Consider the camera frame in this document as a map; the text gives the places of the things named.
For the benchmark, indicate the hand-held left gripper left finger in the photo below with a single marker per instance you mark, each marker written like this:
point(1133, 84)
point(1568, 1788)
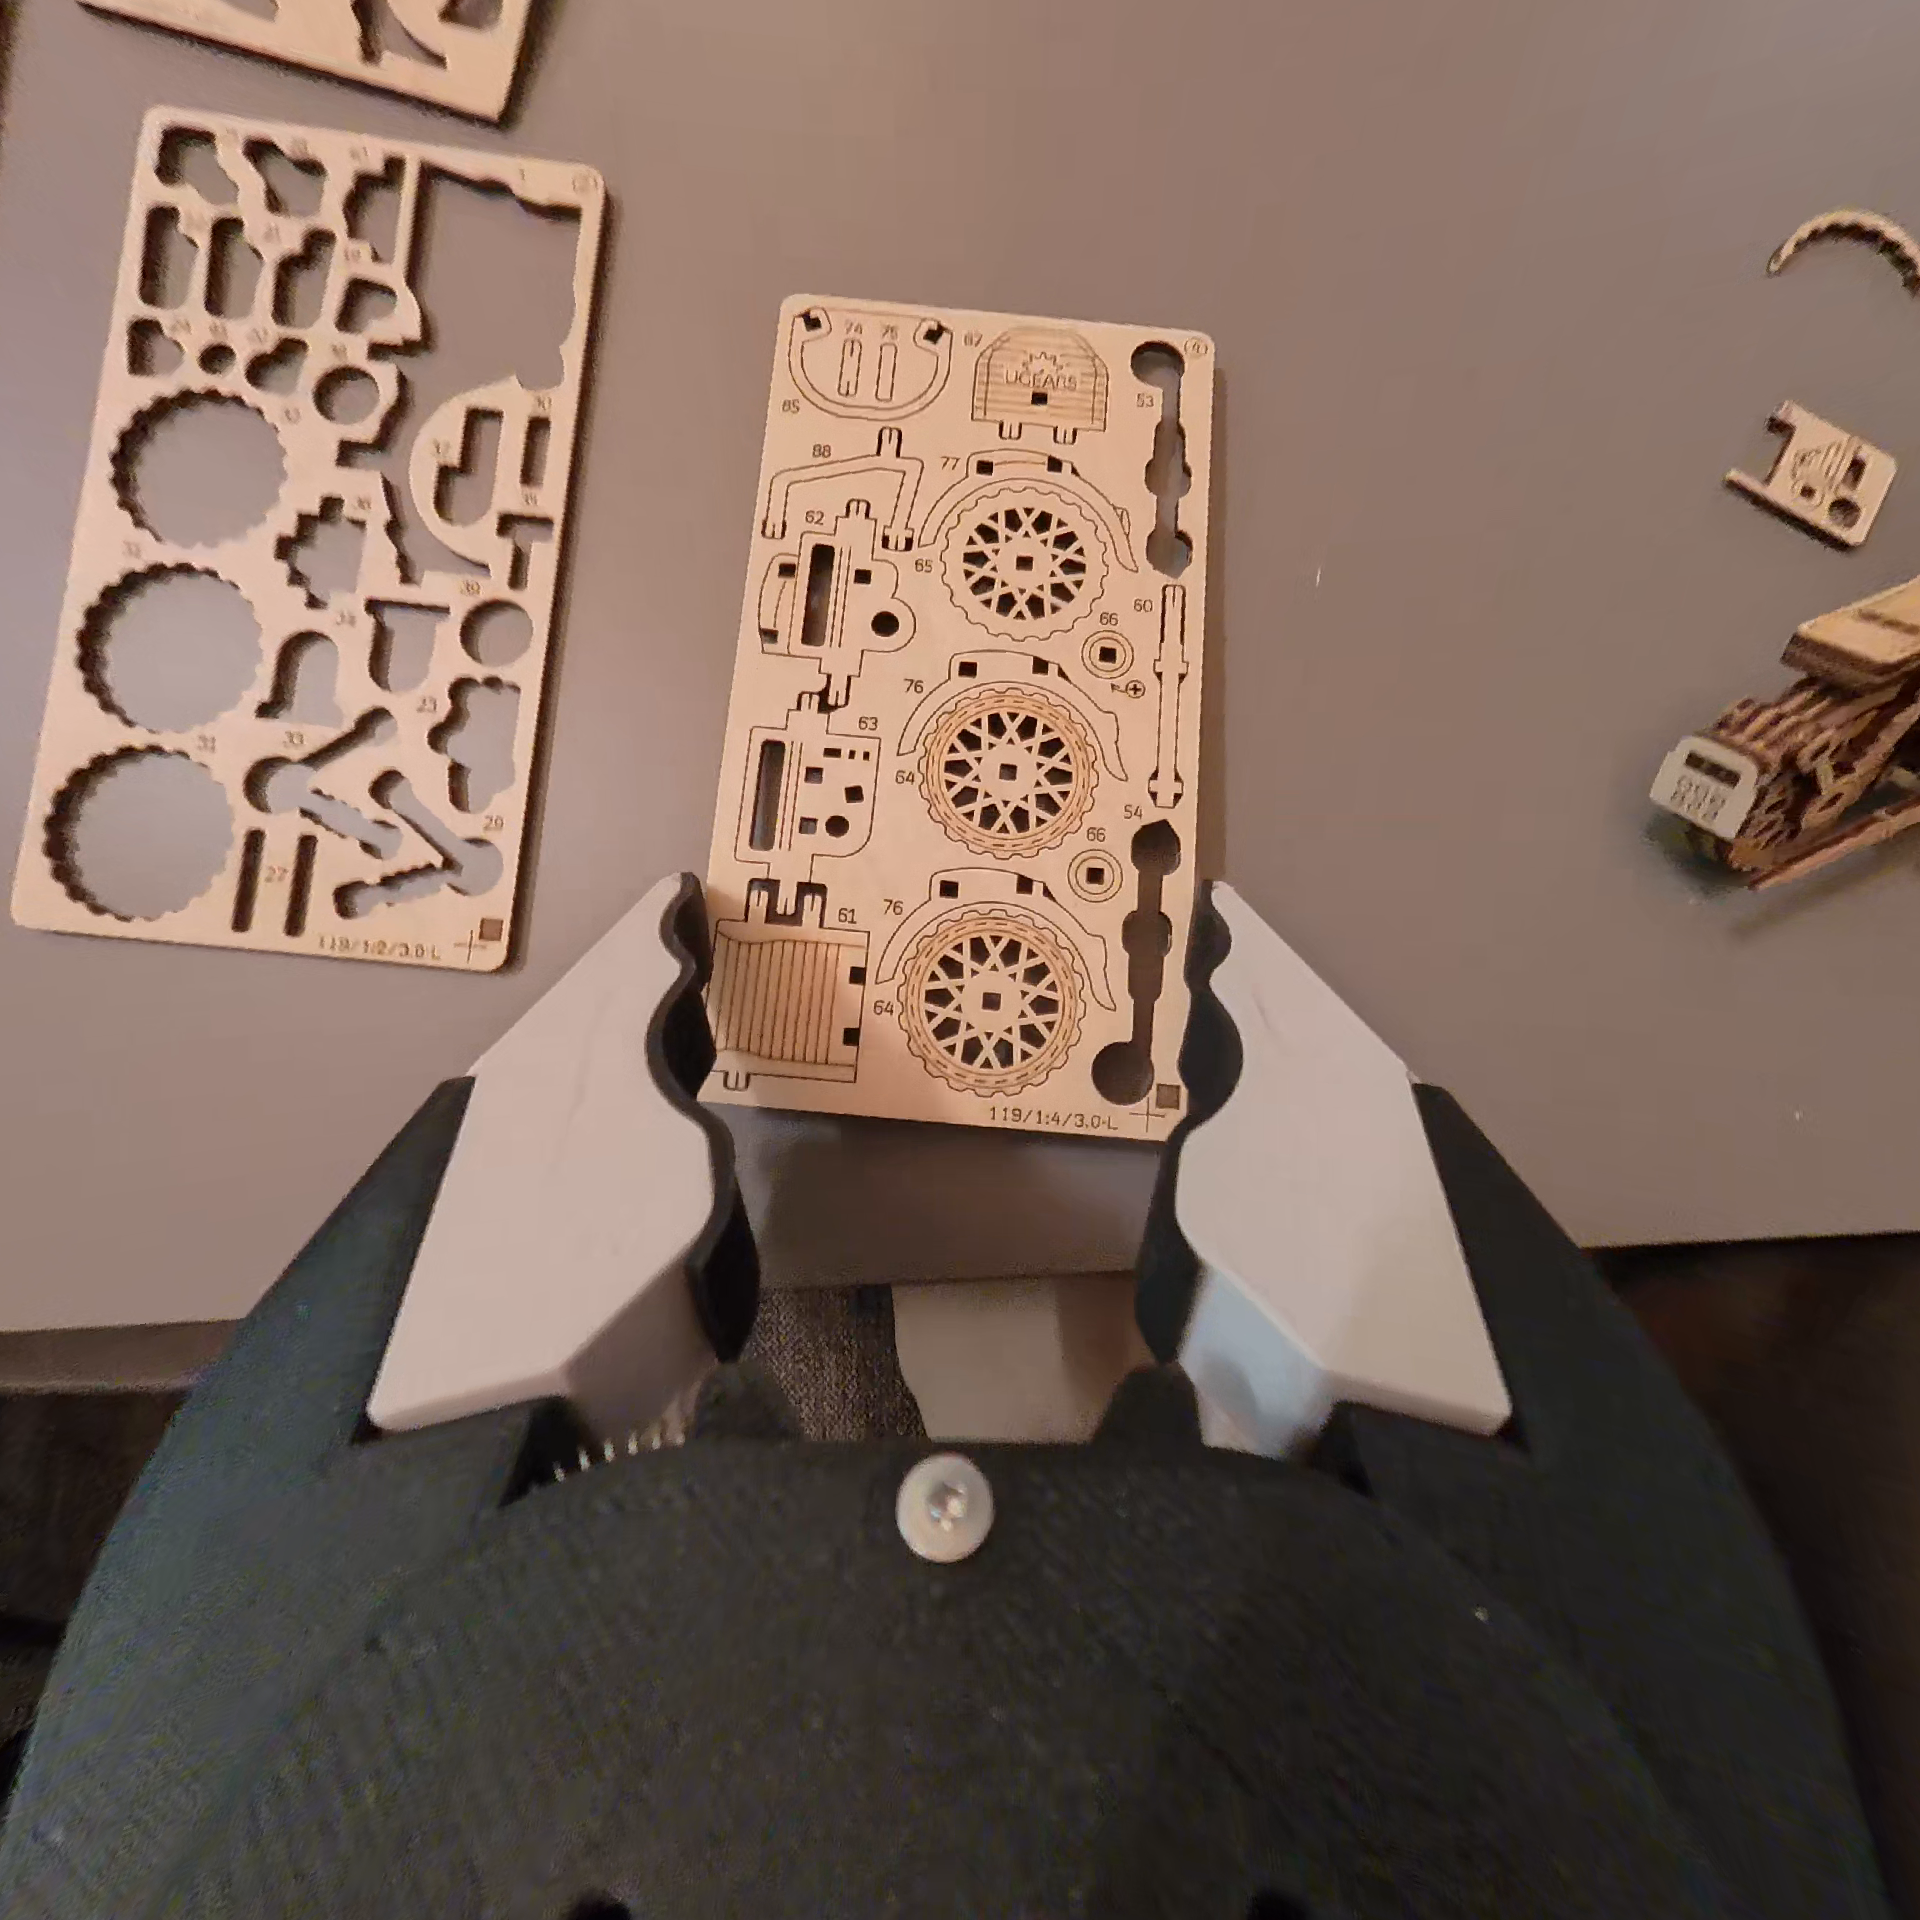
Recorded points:
point(557, 1186)

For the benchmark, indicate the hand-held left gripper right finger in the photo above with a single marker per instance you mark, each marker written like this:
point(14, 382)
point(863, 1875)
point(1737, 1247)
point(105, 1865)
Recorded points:
point(1328, 1215)

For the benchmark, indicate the wooden puzzle sheet with wheels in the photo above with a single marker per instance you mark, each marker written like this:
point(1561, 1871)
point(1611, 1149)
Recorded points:
point(1035, 647)

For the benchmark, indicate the emptied wooden puzzle sheet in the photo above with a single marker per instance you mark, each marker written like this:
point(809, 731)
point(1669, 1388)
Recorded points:
point(406, 943)

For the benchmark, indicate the partly built wooden model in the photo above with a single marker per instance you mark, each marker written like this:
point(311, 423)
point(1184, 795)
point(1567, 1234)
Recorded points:
point(1846, 646)

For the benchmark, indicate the small flat wooden piece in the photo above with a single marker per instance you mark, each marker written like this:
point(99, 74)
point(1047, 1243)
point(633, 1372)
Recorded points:
point(1762, 482)

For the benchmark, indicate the curved toothed wooden piece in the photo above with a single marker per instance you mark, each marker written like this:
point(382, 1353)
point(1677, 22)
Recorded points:
point(1822, 234)

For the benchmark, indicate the wooden puzzle sheet offcut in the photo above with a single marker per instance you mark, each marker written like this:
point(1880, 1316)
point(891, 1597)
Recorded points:
point(503, 61)

